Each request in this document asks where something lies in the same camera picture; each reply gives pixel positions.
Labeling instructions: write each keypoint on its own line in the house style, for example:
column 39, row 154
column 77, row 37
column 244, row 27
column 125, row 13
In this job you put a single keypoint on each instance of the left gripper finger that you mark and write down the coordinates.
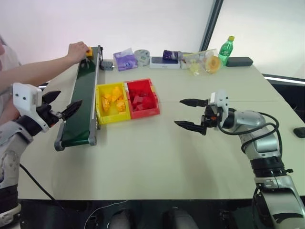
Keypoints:
column 72, row 108
column 51, row 96

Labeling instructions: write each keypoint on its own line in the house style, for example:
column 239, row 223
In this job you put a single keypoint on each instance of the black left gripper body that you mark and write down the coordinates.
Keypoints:
column 50, row 115

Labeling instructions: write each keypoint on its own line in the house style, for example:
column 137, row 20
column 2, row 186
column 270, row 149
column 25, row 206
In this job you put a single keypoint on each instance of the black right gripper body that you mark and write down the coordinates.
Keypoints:
column 210, row 117

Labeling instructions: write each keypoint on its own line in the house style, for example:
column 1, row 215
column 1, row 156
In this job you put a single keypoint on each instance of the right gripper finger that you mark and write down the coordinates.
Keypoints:
column 194, row 102
column 190, row 126

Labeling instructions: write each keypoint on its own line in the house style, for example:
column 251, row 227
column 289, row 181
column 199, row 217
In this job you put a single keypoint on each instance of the yellow toy block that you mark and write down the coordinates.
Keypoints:
column 105, row 105
column 106, row 97
column 121, row 105
column 89, row 51
column 117, row 93

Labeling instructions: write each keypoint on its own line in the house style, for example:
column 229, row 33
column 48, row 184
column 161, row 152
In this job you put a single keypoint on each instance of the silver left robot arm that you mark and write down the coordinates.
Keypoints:
column 10, row 140

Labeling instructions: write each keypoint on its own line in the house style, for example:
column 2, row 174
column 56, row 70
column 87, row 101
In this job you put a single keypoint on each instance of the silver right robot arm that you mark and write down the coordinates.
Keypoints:
column 262, row 143

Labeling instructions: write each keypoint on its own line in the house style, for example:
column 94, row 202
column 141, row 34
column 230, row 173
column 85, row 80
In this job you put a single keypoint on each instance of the person's bare forearm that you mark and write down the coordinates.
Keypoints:
column 35, row 71

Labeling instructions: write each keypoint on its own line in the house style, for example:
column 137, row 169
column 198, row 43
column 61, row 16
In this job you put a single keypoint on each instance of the green conveyor belt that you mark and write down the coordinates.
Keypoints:
column 82, row 100

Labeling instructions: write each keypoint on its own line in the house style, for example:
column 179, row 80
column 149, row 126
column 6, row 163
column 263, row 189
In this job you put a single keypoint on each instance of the small grey control box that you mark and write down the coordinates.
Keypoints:
column 106, row 65

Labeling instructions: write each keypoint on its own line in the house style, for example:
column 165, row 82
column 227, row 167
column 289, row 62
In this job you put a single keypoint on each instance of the person's bare hand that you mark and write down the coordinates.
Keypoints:
column 76, row 51

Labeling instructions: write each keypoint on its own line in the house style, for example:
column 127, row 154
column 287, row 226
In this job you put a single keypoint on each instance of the yellow plastic bin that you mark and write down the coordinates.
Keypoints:
column 112, row 115

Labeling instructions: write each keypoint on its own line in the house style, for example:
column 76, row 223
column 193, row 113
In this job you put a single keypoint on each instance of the clear plastic bag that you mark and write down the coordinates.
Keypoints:
column 202, row 63

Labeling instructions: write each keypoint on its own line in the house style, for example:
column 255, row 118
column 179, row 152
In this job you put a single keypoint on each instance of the red toy block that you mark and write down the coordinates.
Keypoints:
column 139, row 91
column 137, row 102
column 148, row 102

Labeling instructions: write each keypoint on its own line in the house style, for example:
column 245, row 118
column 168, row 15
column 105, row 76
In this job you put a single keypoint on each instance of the red plastic bin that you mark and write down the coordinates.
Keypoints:
column 145, row 112

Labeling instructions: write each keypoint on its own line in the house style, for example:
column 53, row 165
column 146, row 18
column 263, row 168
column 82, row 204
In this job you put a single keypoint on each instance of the flat white box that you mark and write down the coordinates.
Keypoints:
column 164, row 64

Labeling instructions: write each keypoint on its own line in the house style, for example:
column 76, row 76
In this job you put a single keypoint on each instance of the purple patterned pouch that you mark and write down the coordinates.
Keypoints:
column 171, row 55

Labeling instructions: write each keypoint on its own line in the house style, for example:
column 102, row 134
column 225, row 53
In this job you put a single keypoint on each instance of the person's white shirt sleeve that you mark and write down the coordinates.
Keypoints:
column 10, row 55

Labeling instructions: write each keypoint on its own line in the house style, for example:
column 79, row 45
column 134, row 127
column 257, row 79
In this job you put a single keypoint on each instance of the green plastic bottle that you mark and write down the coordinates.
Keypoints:
column 226, row 51

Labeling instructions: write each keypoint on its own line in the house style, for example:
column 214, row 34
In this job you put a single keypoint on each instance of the black oblong case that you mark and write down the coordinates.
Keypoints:
column 239, row 62

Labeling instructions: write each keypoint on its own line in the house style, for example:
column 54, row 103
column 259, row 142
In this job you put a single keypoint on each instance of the grey tape roll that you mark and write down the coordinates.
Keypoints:
column 142, row 57

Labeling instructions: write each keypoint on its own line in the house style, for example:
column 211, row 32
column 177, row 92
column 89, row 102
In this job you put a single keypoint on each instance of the purple tissue packet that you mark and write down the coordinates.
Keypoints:
column 125, row 59

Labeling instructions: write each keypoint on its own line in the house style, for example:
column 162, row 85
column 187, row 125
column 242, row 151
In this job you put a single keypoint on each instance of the black computer mouse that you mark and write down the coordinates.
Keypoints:
column 299, row 132

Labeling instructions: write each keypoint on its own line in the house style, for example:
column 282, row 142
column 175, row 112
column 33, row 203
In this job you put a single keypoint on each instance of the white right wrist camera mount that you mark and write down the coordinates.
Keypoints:
column 220, row 97

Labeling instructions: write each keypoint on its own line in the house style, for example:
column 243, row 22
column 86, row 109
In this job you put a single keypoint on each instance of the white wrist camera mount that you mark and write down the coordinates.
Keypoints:
column 23, row 95
column 220, row 97

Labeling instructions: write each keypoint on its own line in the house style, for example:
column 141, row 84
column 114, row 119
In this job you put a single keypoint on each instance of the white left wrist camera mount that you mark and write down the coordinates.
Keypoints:
column 23, row 95

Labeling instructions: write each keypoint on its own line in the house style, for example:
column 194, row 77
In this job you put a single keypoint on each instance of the dark window frame post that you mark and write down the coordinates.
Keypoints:
column 210, row 23

